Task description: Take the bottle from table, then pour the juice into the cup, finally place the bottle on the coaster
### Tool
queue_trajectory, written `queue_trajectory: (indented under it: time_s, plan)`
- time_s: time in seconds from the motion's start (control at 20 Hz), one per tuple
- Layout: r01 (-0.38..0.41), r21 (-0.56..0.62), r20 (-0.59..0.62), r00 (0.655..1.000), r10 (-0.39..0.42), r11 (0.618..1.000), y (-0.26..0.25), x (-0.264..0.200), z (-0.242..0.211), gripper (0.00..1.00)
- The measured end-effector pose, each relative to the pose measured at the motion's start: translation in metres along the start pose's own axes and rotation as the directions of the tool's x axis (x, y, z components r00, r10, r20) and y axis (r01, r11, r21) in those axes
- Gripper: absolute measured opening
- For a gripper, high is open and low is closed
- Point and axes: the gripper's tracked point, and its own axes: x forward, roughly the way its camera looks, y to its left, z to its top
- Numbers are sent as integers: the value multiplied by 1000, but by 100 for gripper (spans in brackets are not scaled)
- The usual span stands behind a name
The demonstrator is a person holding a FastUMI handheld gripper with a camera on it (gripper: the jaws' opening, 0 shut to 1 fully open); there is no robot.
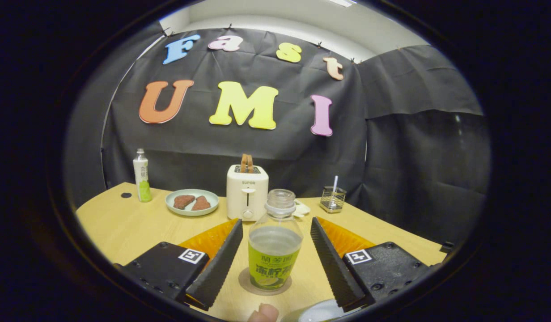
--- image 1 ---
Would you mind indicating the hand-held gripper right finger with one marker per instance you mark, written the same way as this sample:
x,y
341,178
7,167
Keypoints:
x,y
338,273

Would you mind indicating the round brown coaster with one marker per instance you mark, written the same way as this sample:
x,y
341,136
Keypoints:
x,y
244,284

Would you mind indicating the pale green plate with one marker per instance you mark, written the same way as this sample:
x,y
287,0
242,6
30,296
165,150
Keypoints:
x,y
190,213

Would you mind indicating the cream toaster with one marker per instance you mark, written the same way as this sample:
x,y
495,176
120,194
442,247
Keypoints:
x,y
247,197

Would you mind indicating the green label juice bottle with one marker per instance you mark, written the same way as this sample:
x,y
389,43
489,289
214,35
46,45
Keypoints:
x,y
274,264

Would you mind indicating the pale grey cup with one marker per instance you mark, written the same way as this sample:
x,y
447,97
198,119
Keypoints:
x,y
320,313

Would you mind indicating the white straw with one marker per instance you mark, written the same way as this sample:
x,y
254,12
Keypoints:
x,y
335,183

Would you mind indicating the black backdrop cloth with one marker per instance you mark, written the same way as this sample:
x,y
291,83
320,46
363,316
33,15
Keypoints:
x,y
392,170

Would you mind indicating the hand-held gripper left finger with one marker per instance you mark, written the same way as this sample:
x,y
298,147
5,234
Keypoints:
x,y
215,273

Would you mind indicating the brown toast slice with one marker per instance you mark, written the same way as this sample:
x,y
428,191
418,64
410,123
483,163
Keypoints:
x,y
247,163

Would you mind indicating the ceiling light panel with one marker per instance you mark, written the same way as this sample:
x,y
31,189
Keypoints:
x,y
345,2

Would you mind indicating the white divided dish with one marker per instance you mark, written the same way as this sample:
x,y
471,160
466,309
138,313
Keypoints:
x,y
303,209

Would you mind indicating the tall white green bottle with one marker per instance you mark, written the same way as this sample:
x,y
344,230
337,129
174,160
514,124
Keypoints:
x,y
142,179

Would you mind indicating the brown bread piece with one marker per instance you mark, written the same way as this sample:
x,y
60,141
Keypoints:
x,y
183,201
201,204

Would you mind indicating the wooden table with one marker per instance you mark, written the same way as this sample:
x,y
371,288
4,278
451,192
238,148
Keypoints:
x,y
123,228

